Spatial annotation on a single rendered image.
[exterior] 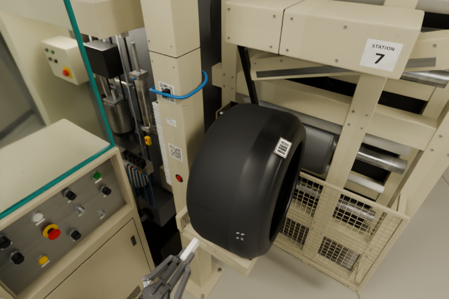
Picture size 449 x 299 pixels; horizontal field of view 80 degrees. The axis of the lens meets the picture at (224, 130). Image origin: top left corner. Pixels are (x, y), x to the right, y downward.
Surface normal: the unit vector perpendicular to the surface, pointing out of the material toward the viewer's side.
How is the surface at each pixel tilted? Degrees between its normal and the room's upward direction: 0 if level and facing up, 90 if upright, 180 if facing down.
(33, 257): 90
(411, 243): 0
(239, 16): 90
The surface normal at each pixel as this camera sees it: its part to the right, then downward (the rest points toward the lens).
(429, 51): -0.55, 0.50
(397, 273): 0.00, -0.81
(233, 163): -0.33, -0.32
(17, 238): 0.83, 0.33
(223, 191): -0.42, 0.00
